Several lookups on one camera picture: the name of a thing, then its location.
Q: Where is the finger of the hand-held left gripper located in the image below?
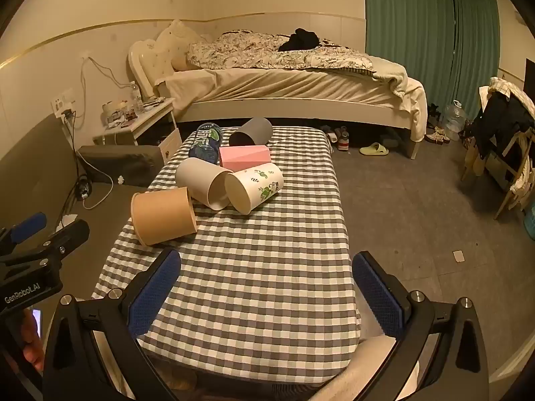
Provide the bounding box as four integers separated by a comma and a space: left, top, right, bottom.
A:
0, 212, 48, 256
0, 219, 91, 268

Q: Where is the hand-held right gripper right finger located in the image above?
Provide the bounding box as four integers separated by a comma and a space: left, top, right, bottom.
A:
352, 251, 491, 401

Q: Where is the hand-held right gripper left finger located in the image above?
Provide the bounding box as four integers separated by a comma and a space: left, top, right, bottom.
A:
43, 248, 182, 401

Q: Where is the brown paper cup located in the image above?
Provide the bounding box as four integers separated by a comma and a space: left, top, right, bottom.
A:
130, 186, 197, 247

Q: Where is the beige cup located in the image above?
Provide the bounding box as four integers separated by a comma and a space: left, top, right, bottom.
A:
175, 157, 235, 211

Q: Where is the white leaf print cup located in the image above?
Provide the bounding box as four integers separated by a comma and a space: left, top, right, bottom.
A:
224, 162, 285, 214

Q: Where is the dark grey cup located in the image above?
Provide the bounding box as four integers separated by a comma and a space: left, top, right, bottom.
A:
228, 117, 274, 146

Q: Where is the person's left hand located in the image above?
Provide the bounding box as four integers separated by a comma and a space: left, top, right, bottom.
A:
22, 313, 45, 372

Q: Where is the light cloth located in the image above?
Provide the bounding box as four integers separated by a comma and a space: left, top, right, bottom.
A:
324, 334, 419, 401

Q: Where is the dark floor cushion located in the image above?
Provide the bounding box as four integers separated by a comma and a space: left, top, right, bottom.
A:
78, 145, 165, 187

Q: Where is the grey white checkered tablecloth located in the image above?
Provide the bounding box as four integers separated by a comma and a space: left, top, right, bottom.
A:
91, 125, 362, 387

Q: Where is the white nightstand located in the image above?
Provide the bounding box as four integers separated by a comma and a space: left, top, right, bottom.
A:
92, 98, 183, 164

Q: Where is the cluster of toiletries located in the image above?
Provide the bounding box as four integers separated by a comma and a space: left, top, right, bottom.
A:
102, 81, 166, 129

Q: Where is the green slipper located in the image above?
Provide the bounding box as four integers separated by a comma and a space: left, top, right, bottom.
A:
359, 141, 390, 156

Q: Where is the grey sneaker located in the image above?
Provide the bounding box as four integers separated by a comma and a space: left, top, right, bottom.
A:
334, 126, 351, 152

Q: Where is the pink box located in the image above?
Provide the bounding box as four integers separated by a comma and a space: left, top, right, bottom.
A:
218, 145, 273, 173

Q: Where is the pair of light shoes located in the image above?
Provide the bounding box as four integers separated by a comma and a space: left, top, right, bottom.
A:
424, 126, 451, 147

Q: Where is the blue bin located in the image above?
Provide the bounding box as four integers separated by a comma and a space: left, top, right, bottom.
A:
523, 202, 535, 242

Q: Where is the wooden chair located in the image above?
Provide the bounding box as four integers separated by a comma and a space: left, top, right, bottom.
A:
461, 127, 535, 221

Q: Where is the clear water jug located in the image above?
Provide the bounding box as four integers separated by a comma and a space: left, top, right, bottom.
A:
442, 100, 467, 141

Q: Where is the pile of clothes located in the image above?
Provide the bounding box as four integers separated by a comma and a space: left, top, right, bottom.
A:
460, 76, 535, 165

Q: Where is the cream pillow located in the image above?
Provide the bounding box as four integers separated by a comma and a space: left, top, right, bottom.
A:
154, 19, 210, 72

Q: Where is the cream blanket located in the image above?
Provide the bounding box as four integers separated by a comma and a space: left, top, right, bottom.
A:
368, 55, 428, 102

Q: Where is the cream bed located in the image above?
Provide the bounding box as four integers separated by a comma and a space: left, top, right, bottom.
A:
127, 29, 428, 160

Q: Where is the patterned quilt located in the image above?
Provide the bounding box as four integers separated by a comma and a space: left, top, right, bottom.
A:
186, 29, 377, 73

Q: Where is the black garment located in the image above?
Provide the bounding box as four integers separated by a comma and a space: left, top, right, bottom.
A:
278, 28, 321, 51

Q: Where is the green curtain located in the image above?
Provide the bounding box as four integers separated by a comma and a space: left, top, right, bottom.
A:
362, 0, 501, 89

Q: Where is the wall outlet panel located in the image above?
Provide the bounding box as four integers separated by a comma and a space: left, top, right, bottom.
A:
50, 87, 77, 120

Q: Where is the white cable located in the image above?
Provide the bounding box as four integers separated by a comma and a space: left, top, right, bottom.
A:
79, 52, 135, 93

